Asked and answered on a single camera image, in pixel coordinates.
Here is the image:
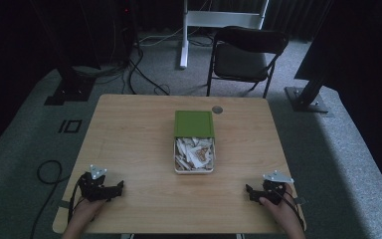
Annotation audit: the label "black cable on carpet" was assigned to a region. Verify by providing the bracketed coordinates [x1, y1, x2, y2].
[126, 46, 171, 98]

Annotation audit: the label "left hand-held gripper cable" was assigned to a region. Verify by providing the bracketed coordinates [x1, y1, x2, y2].
[67, 174, 85, 224]

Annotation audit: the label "right hand-held gripper cable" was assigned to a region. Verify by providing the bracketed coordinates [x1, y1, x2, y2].
[278, 188, 306, 231]

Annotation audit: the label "black floor cable loop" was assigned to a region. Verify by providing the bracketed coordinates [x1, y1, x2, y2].
[29, 159, 72, 239]

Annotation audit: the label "black stand with grey base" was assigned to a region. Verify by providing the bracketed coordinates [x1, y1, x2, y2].
[285, 68, 333, 115]

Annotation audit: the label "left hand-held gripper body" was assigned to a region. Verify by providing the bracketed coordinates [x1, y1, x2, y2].
[77, 164, 115, 203]

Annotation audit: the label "black folding chair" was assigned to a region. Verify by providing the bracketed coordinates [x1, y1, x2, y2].
[206, 25, 289, 100]

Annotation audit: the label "dark tower with red light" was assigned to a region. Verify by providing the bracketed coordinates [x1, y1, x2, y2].
[114, 0, 138, 65]

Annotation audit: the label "green box lid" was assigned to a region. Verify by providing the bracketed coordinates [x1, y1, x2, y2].
[173, 110, 216, 139]

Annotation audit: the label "hand-held gripper cable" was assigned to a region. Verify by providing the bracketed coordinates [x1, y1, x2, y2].
[278, 188, 306, 231]
[67, 174, 85, 224]

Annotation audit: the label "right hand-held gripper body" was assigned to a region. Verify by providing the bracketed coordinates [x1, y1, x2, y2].
[259, 169, 295, 205]

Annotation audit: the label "person's left hand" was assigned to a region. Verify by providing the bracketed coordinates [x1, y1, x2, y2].
[67, 197, 107, 231]

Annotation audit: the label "crumpled white contents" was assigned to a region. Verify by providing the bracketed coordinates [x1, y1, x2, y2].
[175, 136, 214, 171]

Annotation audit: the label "black stand with square base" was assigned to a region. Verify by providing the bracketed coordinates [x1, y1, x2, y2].
[29, 0, 101, 107]

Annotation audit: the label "white cable on carpet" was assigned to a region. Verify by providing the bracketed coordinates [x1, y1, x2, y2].
[138, 27, 184, 48]

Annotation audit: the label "person's right hand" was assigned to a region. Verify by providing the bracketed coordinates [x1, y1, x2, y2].
[258, 183, 302, 231]

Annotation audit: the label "white metal desk frame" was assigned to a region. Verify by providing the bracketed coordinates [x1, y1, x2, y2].
[178, 0, 271, 70]

